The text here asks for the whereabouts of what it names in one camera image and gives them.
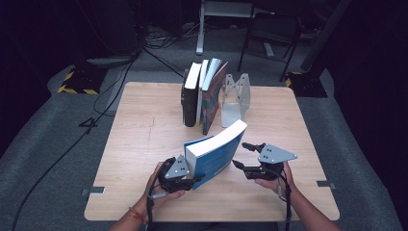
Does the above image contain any person's left hand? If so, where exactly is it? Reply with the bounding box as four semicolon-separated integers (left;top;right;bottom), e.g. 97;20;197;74
143;162;188;210

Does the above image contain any black book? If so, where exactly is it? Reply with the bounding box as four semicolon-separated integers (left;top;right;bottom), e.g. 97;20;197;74
180;62;203;128

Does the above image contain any grey table edge bracket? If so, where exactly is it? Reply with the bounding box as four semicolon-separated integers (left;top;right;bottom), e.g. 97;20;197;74
81;186;106;196
317;180;337;191

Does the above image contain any orange bracelet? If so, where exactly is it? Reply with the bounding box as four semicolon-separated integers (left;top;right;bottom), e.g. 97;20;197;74
128;206;148;225

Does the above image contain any grey floor plate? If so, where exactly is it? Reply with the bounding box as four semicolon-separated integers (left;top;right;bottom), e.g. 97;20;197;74
86;55;138;67

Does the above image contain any bundle of cables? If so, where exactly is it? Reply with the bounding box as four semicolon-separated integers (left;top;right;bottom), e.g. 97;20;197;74
140;23;200;51

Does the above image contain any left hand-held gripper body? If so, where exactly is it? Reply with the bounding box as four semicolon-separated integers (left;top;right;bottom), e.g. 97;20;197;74
157;154;196;194

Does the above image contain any long black floor cable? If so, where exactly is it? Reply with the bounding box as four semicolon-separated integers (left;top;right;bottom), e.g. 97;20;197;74
11;47;145;231

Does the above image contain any grey slanted pole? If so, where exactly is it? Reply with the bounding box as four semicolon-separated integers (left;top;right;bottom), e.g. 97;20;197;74
299;0;352;72

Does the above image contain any left hand-held gripper cable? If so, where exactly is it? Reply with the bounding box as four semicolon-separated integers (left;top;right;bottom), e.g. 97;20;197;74
145;179;168;231

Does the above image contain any person's right hand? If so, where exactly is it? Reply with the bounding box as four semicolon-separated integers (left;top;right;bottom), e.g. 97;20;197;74
254;161;298;202

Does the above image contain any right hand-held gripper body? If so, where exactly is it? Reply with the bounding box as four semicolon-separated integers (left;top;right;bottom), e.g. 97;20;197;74
253;143;298;181

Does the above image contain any black chair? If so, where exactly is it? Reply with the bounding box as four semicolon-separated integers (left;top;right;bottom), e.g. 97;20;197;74
237;12;303;83

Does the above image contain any black yellow striped base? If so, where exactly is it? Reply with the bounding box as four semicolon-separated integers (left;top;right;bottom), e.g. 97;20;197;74
57;65;109;96
284;70;329;98

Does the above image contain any expandable metal book rack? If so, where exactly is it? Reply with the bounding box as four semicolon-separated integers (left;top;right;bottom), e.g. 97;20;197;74
182;68;252;129

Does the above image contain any red book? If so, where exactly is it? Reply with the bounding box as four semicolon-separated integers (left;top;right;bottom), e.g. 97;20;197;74
201;58;230;137

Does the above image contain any blue book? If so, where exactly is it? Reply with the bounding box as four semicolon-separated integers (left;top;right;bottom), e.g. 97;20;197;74
183;118;249;191

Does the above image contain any black equipment stand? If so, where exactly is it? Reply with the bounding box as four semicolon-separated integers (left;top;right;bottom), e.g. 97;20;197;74
73;0;148;70

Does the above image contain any right hand-held gripper cable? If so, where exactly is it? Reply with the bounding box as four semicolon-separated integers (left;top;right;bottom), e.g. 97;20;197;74
274;172;293;231

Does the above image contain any hand-held gripper cable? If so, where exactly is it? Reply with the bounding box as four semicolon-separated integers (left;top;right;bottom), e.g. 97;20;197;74
274;172;293;231
145;179;168;231

